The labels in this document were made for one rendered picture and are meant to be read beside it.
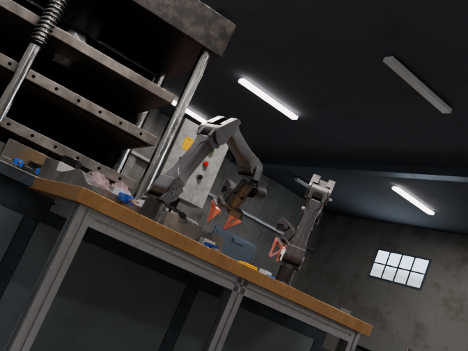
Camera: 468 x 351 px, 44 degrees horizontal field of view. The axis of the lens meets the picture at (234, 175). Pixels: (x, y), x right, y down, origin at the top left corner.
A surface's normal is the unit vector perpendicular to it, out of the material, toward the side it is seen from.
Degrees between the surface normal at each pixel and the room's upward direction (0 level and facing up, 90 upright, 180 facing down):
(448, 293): 90
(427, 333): 90
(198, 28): 90
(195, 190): 90
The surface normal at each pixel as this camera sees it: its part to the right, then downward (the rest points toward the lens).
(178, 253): 0.55, 0.05
